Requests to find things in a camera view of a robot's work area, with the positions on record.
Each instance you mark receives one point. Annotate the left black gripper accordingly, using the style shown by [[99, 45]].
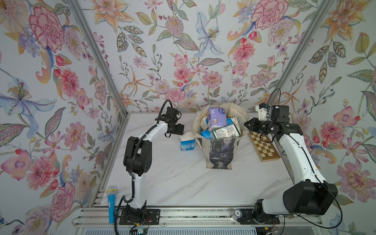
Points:
[[180, 129]]

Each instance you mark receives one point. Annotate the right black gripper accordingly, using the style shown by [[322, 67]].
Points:
[[255, 122]]

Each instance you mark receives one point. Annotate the blue floral tissue pack front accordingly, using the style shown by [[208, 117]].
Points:
[[206, 134]]

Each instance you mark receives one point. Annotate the blue floral tissue pack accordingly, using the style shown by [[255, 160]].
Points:
[[233, 120], [206, 134]]

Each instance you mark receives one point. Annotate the green white tissue box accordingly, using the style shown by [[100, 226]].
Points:
[[229, 131]]

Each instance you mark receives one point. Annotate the beige canvas bag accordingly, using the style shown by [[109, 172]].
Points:
[[220, 153]]

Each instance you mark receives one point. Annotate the purple tissue pack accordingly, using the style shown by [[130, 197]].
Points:
[[216, 118]]

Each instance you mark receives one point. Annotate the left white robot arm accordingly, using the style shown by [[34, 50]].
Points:
[[138, 154]]

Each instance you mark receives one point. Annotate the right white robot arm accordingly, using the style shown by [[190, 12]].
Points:
[[311, 193]]

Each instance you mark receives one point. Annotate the wooden chessboard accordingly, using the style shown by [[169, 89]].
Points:
[[265, 150]]

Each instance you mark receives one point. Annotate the blue microphone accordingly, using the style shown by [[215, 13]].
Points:
[[111, 195]]

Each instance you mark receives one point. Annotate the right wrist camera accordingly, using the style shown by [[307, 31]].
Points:
[[262, 110]]

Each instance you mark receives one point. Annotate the aluminium corner post right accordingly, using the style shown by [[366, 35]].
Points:
[[313, 26]]

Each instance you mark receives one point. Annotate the aluminium corner post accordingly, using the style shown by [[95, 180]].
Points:
[[313, 26], [88, 34]]

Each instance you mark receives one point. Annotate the aluminium corner post left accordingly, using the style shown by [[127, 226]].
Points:
[[88, 34]]

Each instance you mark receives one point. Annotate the metal base rail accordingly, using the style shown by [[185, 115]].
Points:
[[190, 221]]

